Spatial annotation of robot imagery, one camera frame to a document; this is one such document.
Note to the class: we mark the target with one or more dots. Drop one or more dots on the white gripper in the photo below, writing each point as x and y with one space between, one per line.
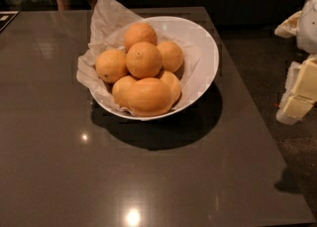
308 26

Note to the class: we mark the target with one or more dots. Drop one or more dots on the white ceramic bowl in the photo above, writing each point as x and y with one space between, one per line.
201 62

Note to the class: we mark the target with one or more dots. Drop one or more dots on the right back orange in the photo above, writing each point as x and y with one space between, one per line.
172 55

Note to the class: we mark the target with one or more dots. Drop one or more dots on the right lower orange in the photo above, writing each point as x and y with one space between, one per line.
172 81

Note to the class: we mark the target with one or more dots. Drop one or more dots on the front large orange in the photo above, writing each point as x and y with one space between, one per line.
149 97

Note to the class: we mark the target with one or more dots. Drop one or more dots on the centre top orange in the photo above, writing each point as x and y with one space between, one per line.
144 60

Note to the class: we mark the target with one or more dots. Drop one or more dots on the top back orange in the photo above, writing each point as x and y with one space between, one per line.
140 32

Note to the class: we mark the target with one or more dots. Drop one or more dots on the front left lower orange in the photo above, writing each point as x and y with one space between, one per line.
121 88

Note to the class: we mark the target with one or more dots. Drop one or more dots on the white crumpled paper liner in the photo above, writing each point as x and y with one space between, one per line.
109 22

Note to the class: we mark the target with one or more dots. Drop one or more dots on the dark framed object table corner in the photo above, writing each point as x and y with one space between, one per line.
6 17

